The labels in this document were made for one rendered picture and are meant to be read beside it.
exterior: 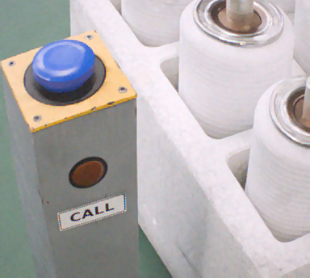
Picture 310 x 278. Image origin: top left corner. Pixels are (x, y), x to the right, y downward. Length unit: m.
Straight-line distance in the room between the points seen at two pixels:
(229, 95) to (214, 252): 0.12
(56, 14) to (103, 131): 0.58
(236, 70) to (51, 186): 0.19
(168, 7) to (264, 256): 0.25
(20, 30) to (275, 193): 0.55
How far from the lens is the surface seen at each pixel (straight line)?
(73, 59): 0.55
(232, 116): 0.72
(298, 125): 0.63
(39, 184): 0.57
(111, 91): 0.55
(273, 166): 0.63
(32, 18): 1.12
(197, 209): 0.71
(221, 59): 0.68
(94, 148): 0.56
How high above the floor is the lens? 0.69
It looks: 45 degrees down
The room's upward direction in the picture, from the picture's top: straight up
